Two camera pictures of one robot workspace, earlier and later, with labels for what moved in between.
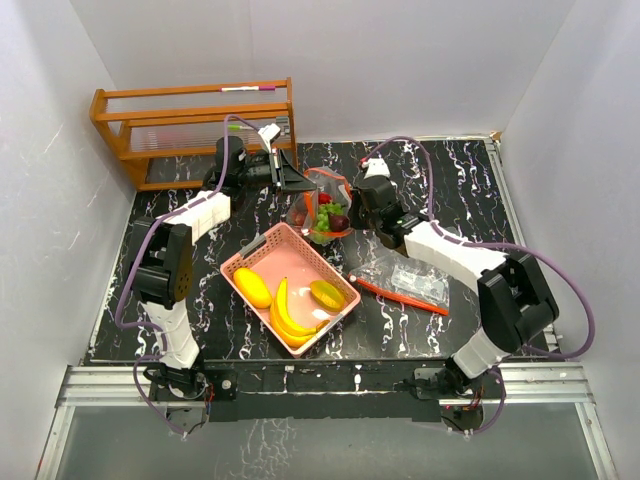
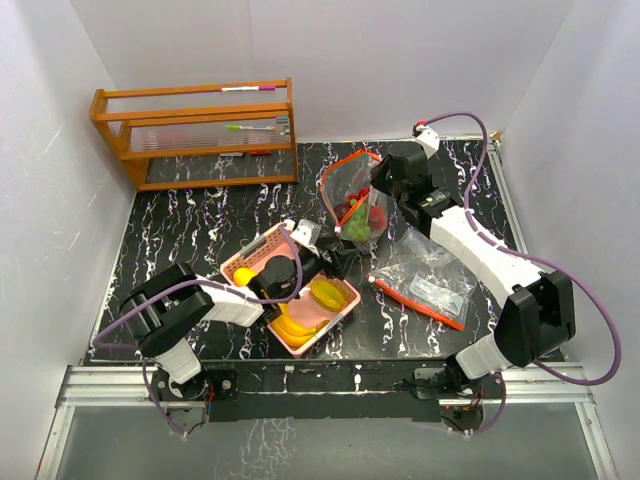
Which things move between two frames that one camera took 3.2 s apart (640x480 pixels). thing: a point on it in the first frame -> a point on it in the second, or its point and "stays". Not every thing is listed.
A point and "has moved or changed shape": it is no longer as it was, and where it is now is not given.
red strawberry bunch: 324,197 has moved or changed shape
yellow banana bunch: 284,326 stays
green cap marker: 239,128 stays
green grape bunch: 322,228 -> 358,225
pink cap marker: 250,88 stays
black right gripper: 356,200 -> 377,176
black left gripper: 290,179 -> 337,265
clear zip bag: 408,281 has moved or changed shape
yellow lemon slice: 327,295 stays
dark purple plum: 338,223 -> 340,210
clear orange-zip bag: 322,214 has moved or changed shape
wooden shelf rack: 196,121 stays
